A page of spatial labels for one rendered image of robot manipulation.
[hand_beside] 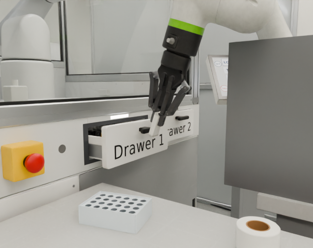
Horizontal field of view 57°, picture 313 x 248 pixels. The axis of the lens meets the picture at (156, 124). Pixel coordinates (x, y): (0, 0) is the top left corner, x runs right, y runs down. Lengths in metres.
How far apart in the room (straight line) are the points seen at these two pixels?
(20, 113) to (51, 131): 0.09
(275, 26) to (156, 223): 0.74
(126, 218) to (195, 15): 0.47
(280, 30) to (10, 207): 0.92
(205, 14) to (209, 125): 1.81
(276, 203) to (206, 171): 1.81
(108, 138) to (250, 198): 1.19
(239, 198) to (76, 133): 1.19
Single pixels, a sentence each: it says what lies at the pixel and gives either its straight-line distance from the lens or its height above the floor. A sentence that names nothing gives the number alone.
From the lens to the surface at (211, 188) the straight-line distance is 2.58.
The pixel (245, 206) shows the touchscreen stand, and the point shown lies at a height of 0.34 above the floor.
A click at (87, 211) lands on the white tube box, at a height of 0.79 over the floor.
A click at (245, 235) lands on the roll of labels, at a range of 0.51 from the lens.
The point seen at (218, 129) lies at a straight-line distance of 2.43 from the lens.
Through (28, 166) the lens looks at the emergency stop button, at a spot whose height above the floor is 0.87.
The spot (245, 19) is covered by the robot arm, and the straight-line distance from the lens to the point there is 0.69.
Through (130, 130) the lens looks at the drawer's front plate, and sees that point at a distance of 0.80.
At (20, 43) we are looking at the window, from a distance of 0.71.
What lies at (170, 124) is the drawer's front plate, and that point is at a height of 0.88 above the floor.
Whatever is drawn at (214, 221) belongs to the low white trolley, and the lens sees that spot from 0.62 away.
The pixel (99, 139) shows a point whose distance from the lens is 0.78.
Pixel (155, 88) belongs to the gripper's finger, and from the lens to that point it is 0.80.
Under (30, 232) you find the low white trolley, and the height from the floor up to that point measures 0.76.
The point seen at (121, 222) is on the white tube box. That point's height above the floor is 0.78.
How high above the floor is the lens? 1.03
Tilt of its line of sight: 8 degrees down
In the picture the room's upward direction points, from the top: straight up
